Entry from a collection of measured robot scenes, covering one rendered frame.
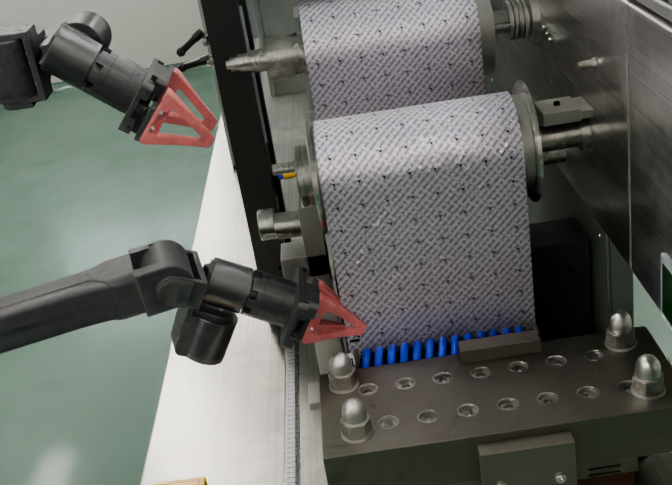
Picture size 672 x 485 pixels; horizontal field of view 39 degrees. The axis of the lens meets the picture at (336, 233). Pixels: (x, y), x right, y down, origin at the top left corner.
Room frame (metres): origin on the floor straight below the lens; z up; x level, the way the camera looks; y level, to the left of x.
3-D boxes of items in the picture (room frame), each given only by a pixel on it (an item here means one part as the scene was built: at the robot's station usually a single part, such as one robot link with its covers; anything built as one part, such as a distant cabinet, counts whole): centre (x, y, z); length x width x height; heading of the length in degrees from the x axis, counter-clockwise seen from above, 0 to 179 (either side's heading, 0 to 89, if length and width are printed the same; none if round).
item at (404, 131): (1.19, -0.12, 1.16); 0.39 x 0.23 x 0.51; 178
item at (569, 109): (1.06, -0.29, 1.28); 0.06 x 0.05 x 0.02; 88
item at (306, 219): (1.10, 0.05, 1.05); 0.06 x 0.05 x 0.31; 88
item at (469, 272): (1.00, -0.11, 1.11); 0.23 x 0.01 x 0.18; 88
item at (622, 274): (2.13, -0.37, 1.02); 2.24 x 0.04 x 0.24; 178
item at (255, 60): (1.32, 0.08, 1.33); 0.06 x 0.03 x 0.03; 88
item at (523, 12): (1.31, -0.29, 1.33); 0.07 x 0.07 x 0.07; 88
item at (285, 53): (1.31, 0.02, 1.33); 0.06 x 0.06 x 0.06; 88
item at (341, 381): (0.93, 0.02, 1.05); 0.04 x 0.04 x 0.04
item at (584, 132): (1.06, -0.28, 1.25); 0.07 x 0.04 x 0.04; 88
